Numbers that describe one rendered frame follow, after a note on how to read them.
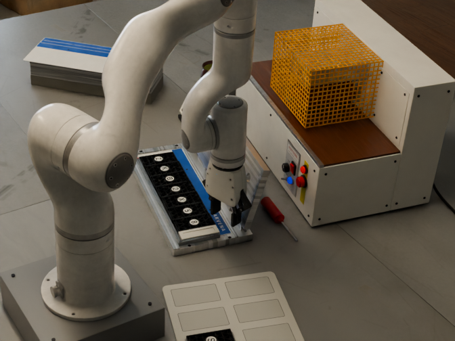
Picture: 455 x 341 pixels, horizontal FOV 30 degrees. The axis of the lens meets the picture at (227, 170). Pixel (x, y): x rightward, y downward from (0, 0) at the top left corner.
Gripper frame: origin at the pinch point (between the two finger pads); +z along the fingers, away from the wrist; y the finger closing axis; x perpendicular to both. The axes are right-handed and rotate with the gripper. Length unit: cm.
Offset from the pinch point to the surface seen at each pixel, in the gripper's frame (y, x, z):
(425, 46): -23, 131, 6
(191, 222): -5.7, -6.5, 2.6
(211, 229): -0.5, -4.6, 2.9
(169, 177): -23.4, 3.1, 2.1
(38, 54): -91, 12, -7
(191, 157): -27.5, 15.8, 3.3
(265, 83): -21.0, 38.5, -14.1
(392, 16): -45, 144, 5
